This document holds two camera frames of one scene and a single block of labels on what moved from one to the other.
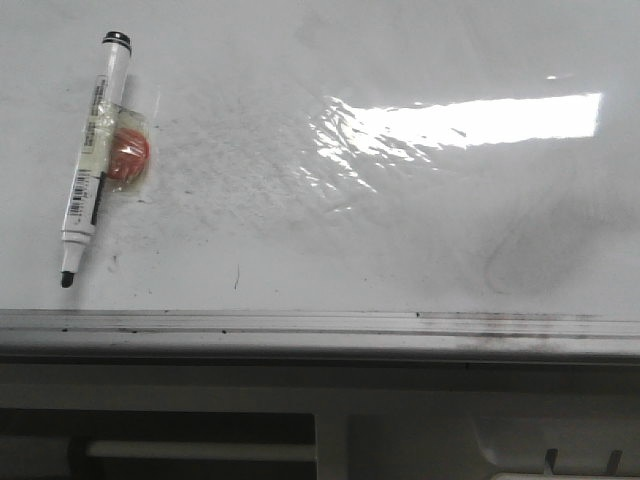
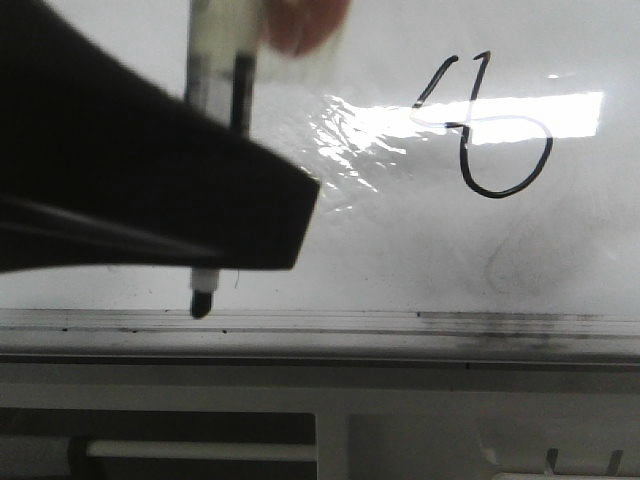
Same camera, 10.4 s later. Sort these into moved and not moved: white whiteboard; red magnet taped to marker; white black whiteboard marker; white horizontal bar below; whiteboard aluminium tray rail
Moved: red magnet taped to marker; white black whiteboard marker
Not moved: white horizontal bar below; whiteboard aluminium tray rail; white whiteboard
